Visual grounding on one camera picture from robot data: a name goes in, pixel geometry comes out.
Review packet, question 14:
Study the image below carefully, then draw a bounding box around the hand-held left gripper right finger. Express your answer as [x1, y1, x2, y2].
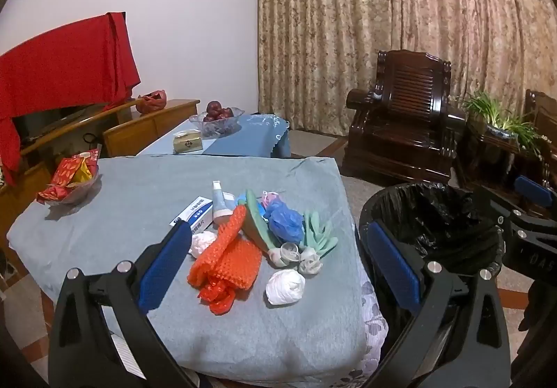
[361, 220, 512, 388]

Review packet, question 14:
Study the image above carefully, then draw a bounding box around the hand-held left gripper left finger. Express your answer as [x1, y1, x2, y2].
[48, 220, 196, 388]

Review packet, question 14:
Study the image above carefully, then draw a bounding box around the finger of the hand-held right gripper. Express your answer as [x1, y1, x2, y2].
[473, 183, 526, 233]
[514, 174, 557, 219]

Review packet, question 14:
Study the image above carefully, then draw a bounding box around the black-lined trash bin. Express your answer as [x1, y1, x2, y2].
[358, 181, 508, 371]

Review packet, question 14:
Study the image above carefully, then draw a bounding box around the orange mesh cloth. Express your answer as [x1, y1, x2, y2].
[187, 204, 263, 315]

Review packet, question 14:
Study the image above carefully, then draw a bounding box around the green rubber glove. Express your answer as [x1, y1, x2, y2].
[300, 209, 339, 260]
[244, 189, 283, 251]

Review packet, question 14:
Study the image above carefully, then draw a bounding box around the dark wooden side table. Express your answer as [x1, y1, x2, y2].
[455, 118, 544, 195]

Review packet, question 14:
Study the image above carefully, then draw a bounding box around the white crumpled tissue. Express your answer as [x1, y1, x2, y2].
[188, 230, 218, 259]

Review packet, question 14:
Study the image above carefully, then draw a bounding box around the white and blue medicine box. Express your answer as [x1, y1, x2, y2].
[170, 195, 215, 236]

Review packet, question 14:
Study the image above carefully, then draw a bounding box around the dark wooden armchair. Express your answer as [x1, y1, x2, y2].
[524, 88, 557, 180]
[342, 49, 468, 186]

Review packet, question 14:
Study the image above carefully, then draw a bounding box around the potted green plant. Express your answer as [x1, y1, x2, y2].
[461, 90, 544, 158]

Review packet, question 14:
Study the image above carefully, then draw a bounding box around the crumpled clear plastic cup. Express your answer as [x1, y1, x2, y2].
[298, 246, 323, 276]

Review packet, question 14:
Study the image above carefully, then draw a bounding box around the blue cream tube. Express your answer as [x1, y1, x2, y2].
[212, 180, 236, 225]

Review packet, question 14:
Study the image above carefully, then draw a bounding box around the glass snack dish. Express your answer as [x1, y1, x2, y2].
[46, 150, 102, 208]

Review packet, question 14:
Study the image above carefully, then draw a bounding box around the white crumpled plastic bag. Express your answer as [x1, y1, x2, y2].
[265, 268, 306, 307]

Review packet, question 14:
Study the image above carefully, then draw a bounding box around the blue bath pouf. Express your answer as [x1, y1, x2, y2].
[263, 199, 304, 245]

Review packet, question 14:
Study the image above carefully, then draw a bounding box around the yellow snack packet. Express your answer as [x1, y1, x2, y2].
[72, 162, 94, 186]

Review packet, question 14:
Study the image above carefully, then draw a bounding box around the yellow tissue box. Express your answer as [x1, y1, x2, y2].
[173, 131, 204, 154]

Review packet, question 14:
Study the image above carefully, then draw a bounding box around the red snack packet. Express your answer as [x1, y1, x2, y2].
[52, 156, 88, 186]
[36, 184, 70, 203]

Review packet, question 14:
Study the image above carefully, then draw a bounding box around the wooden television cabinet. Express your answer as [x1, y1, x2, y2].
[0, 98, 201, 249]

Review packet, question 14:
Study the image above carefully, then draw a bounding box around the glass fruit bowl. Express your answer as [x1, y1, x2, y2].
[189, 107, 244, 138]

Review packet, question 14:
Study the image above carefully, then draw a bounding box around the blue tablecloth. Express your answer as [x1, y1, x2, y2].
[137, 113, 292, 159]

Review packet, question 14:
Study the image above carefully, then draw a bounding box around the red bag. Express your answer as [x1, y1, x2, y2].
[136, 90, 168, 114]

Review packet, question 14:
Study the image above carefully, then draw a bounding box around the television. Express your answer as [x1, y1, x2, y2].
[12, 105, 111, 144]

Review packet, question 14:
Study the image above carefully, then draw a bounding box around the beige patterned curtain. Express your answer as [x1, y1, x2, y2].
[251, 0, 557, 140]

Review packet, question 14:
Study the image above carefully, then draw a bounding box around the red cloth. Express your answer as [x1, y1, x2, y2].
[0, 11, 142, 186]

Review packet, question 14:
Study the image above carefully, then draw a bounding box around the black cable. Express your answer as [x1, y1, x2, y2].
[82, 132, 106, 154]

